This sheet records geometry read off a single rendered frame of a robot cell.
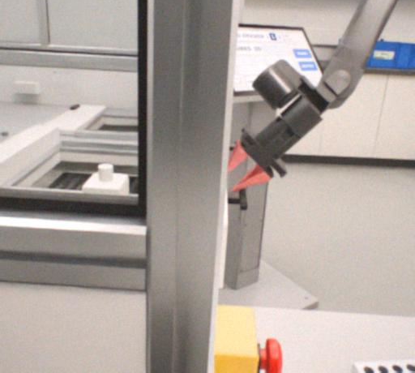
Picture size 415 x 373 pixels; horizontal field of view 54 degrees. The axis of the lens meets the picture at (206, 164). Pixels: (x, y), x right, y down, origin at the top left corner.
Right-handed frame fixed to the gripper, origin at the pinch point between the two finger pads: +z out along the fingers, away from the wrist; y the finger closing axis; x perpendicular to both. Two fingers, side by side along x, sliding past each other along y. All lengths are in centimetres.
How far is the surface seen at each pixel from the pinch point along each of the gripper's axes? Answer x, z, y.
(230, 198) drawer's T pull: 4.7, 0.7, -1.2
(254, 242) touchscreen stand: -96, 39, -54
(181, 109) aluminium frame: 50, -15, 17
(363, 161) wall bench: -305, -21, -151
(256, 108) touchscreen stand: -91, -4, -9
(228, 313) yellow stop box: 34.4, 0.6, -1.6
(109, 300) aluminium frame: 51, -4, 13
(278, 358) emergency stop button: 37.6, -1.2, -6.8
